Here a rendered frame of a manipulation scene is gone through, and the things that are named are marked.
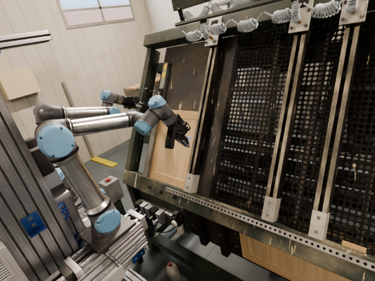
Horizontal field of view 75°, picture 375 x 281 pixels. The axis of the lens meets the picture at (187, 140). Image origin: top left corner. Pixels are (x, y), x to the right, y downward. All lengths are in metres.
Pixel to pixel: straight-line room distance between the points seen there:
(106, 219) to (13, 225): 0.42
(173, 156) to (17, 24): 3.61
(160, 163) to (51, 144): 1.11
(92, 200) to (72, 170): 0.16
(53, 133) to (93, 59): 4.28
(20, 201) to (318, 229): 1.36
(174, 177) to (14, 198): 1.00
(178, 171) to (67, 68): 3.59
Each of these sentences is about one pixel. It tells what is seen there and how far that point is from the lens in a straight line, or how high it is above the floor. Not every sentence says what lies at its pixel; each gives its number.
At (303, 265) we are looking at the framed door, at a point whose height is 0.45.
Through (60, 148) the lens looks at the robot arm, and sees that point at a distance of 1.00.
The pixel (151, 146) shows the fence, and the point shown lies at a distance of 2.01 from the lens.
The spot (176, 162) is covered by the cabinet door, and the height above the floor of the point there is 1.03.
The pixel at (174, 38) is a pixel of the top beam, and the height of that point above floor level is 1.87.
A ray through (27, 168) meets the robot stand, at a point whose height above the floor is 1.48.
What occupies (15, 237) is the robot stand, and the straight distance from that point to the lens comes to 1.40.
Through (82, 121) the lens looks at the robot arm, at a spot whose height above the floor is 1.63.
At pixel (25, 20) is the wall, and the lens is 4.89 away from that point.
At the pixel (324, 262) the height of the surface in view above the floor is 0.83.
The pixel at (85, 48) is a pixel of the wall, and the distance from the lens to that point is 5.17.
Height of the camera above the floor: 1.88
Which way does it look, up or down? 23 degrees down
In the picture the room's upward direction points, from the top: 12 degrees counter-clockwise
